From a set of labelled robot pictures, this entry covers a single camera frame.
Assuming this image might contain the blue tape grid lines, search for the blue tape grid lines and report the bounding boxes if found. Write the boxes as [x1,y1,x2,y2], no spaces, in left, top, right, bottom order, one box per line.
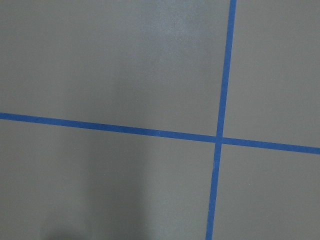
[0,0,320,240]

